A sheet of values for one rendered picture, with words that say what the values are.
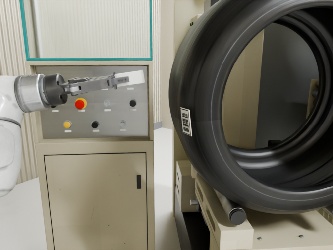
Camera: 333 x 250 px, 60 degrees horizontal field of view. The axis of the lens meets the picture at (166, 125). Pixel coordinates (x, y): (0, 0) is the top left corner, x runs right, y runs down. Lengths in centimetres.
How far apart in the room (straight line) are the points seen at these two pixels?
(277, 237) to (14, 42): 279
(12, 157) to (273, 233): 71
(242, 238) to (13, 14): 283
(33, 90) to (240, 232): 61
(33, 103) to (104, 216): 92
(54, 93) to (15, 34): 246
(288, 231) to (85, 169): 92
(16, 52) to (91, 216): 202
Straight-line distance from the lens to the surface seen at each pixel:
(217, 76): 62
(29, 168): 337
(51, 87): 73
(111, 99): 138
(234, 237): 82
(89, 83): 69
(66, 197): 152
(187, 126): 64
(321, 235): 98
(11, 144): 71
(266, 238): 91
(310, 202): 80
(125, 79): 71
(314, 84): 133
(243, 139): 112
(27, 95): 74
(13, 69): 314
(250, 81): 108
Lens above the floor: 131
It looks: 14 degrees down
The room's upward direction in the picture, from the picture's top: straight up
